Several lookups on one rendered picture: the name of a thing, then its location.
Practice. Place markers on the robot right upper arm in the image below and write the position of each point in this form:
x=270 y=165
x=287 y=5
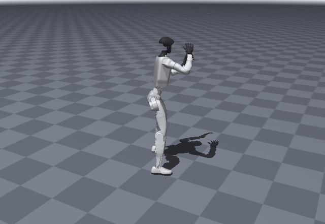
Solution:
x=168 y=63

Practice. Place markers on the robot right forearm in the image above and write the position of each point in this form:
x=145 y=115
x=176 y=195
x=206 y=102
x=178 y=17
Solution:
x=188 y=64

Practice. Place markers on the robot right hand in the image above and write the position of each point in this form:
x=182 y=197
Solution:
x=188 y=49

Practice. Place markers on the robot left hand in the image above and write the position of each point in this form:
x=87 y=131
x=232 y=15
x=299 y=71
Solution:
x=184 y=62

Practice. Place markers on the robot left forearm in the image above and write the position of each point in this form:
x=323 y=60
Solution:
x=174 y=72

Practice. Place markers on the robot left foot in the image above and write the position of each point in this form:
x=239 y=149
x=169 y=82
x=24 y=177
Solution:
x=153 y=148

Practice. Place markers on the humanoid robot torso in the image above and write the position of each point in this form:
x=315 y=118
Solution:
x=160 y=78

